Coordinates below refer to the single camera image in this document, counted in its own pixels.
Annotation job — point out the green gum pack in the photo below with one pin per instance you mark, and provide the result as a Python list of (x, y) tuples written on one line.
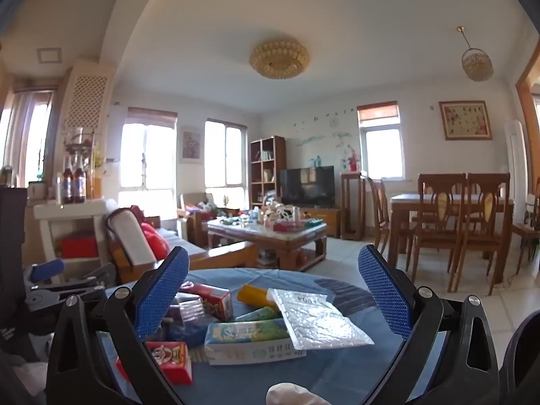
[(261, 314)]

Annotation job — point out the blue tablecloth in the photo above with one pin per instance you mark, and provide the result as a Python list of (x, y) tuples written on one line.
[(236, 377)]

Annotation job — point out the crystal pendant lamp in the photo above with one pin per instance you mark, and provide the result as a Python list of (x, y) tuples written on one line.
[(476, 63)]

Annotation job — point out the pile of coffee table items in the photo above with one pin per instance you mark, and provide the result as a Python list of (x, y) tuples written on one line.
[(274, 217)]

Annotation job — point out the white side shelf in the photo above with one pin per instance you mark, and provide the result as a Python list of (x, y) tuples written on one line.
[(63, 211)]

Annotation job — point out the green white tissue box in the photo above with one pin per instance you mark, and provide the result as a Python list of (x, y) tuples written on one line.
[(244, 341)]

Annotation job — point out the yellow packet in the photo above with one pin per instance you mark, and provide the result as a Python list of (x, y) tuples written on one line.
[(253, 295)]

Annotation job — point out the square ceiling panel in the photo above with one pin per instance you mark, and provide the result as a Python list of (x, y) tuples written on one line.
[(49, 55)]

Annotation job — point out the framed wall picture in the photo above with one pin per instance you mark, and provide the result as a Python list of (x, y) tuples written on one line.
[(465, 120)]

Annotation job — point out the wooden television cabinet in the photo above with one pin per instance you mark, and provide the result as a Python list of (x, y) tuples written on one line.
[(327, 219)]

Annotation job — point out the wooden coffee table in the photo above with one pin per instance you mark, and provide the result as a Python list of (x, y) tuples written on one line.
[(270, 240)]

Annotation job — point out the wooden sofa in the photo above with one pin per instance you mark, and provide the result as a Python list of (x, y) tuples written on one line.
[(219, 255)]

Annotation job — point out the red snack box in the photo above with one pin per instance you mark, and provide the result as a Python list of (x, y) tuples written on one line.
[(168, 358)]

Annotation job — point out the dark glass bottle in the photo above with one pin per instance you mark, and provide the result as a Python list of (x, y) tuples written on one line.
[(68, 185), (80, 185)]

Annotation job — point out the red storage box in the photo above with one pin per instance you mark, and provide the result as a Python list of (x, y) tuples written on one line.
[(80, 248)]

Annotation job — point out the white floor air conditioner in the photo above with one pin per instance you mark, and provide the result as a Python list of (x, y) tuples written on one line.
[(514, 156)]

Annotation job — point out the wooden armchair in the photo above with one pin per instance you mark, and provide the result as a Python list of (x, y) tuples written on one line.
[(192, 219)]

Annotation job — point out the tall wooden stand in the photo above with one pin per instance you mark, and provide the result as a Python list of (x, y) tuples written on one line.
[(354, 202)]

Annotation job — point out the wall poster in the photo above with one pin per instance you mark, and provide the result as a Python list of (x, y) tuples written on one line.
[(191, 145)]

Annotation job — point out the person's left forearm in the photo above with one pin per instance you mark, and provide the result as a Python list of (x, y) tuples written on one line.
[(21, 375)]

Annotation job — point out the white sofa back cushion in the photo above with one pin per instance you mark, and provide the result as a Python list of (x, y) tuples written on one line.
[(133, 236)]

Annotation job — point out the wooden dining table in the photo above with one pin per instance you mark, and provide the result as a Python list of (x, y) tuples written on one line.
[(405, 204)]

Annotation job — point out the red juice carton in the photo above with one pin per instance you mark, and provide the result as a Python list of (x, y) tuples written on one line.
[(215, 301)]

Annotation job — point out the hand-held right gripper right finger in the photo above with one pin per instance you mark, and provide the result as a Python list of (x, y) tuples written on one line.
[(386, 291)]

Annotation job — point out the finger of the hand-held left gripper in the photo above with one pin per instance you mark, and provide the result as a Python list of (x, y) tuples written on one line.
[(46, 270), (84, 284)]

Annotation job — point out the black television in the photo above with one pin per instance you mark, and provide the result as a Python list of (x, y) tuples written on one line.
[(308, 187)]

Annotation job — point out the wooden dining chair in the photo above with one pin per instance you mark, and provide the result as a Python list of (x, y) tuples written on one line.
[(441, 219), (527, 230), (377, 206), (489, 219)]

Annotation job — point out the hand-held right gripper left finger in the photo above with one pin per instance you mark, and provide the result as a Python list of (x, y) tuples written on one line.
[(162, 291)]

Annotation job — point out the white cloth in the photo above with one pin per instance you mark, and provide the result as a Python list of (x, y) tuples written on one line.
[(293, 394)]

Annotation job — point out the gold ceiling lamp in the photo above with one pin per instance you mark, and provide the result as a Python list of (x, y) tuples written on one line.
[(278, 59)]

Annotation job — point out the window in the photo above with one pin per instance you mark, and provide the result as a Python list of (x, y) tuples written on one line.
[(225, 156), (147, 156), (384, 154)]

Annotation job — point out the silver bubble mailer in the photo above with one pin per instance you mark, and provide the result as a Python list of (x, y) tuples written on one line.
[(316, 325)]

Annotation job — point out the wooden bookshelf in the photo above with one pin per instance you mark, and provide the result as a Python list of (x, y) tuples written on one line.
[(278, 156)]

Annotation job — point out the red flower decoration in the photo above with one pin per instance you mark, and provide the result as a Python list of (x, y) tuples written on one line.
[(352, 160)]

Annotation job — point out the white lattice panel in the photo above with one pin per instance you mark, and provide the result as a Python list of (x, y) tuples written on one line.
[(86, 97)]

